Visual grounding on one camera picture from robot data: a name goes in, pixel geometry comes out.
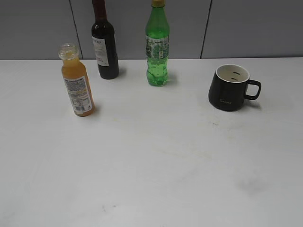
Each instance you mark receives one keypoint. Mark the green plastic soda bottle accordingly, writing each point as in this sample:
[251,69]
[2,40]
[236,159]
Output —
[157,33]

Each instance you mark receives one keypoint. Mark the black mug white interior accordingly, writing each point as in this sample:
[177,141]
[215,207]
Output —
[228,89]

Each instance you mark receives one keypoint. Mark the dark red wine bottle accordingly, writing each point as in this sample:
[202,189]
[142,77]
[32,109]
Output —
[103,36]

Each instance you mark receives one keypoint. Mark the orange juice bottle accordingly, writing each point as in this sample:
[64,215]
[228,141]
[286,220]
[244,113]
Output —
[76,80]

